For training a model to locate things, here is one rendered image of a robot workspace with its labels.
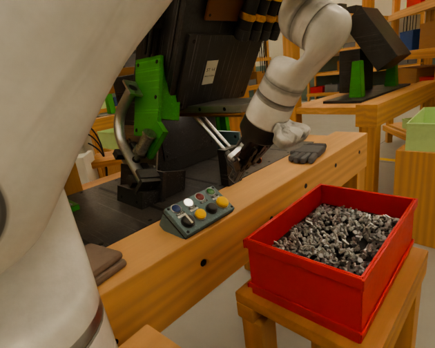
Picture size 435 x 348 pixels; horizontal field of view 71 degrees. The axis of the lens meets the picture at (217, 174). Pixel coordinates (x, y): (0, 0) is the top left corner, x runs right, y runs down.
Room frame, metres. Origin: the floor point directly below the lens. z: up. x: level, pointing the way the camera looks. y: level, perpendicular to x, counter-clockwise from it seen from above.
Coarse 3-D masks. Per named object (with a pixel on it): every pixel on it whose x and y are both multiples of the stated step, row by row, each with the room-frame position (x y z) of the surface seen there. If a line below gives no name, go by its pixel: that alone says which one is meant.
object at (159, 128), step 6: (156, 126) 0.80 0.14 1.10; (162, 126) 0.80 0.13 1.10; (156, 132) 0.80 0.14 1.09; (162, 132) 0.78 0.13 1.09; (156, 138) 0.80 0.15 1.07; (162, 138) 0.79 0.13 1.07; (156, 144) 0.79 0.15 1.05; (150, 150) 0.81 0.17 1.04; (156, 150) 0.81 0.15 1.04; (150, 156) 0.81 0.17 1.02
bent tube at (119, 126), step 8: (128, 80) 0.89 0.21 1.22; (128, 88) 0.86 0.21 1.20; (136, 88) 0.89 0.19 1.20; (128, 96) 0.87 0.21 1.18; (120, 104) 0.88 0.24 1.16; (128, 104) 0.89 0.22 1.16; (120, 112) 0.89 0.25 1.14; (120, 120) 0.89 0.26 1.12; (120, 128) 0.89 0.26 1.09; (120, 136) 0.88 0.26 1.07; (120, 144) 0.86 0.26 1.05; (128, 144) 0.87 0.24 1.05; (128, 152) 0.84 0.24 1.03; (128, 160) 0.82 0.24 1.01; (136, 168) 0.80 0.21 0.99; (136, 176) 0.78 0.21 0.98
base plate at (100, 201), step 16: (304, 144) 1.19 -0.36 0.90; (208, 160) 1.13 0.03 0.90; (272, 160) 1.03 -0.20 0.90; (192, 176) 0.96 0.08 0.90; (208, 176) 0.94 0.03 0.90; (80, 192) 0.94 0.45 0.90; (96, 192) 0.93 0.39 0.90; (112, 192) 0.91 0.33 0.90; (192, 192) 0.82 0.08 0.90; (80, 208) 0.81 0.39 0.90; (96, 208) 0.79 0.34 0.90; (112, 208) 0.78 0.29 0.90; (128, 208) 0.76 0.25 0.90; (160, 208) 0.73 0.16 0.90; (80, 224) 0.69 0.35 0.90; (96, 224) 0.68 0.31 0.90; (112, 224) 0.67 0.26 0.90; (128, 224) 0.66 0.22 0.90; (144, 224) 0.65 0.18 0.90; (96, 240) 0.60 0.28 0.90; (112, 240) 0.59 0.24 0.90
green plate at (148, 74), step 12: (144, 60) 0.89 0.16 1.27; (156, 60) 0.85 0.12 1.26; (144, 72) 0.88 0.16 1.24; (156, 72) 0.84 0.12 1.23; (144, 84) 0.87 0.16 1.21; (156, 84) 0.83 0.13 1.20; (144, 96) 0.87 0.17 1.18; (156, 96) 0.83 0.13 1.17; (168, 96) 0.86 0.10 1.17; (144, 108) 0.86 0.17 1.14; (156, 108) 0.82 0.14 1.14; (168, 108) 0.85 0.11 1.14; (144, 120) 0.85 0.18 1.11; (156, 120) 0.81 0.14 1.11
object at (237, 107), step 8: (200, 104) 0.92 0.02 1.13; (208, 104) 0.89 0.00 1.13; (216, 104) 0.86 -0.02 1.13; (224, 104) 0.83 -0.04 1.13; (232, 104) 0.81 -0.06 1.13; (240, 104) 0.79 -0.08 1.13; (248, 104) 0.79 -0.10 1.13; (184, 112) 0.92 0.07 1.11; (192, 112) 0.90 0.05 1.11; (200, 112) 0.88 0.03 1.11; (208, 112) 0.85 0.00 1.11; (216, 112) 0.83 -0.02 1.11; (224, 112) 0.81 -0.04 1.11; (232, 112) 0.79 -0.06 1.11; (240, 112) 0.77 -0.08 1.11
